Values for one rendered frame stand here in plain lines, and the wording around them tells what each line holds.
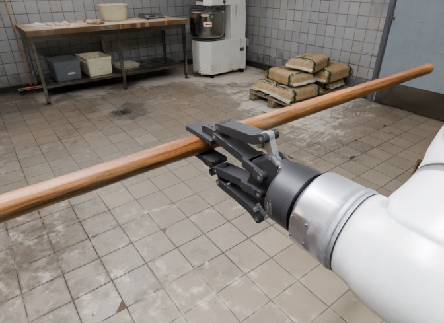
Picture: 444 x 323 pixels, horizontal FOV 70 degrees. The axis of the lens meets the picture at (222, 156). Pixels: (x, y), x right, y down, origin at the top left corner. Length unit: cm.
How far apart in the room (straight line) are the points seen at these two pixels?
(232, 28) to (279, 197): 522
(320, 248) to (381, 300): 6
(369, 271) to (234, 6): 533
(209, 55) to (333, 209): 504
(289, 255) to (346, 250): 169
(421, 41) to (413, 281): 419
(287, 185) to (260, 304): 144
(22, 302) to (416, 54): 429
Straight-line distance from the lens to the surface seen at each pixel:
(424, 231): 29
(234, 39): 553
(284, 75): 400
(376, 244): 29
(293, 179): 35
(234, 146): 42
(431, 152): 35
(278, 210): 35
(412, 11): 446
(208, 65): 534
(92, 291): 191
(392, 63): 456
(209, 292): 179
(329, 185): 33
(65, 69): 484
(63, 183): 42
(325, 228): 31
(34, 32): 456
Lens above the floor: 141
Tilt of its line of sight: 29 degrees down
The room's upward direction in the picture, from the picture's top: straight up
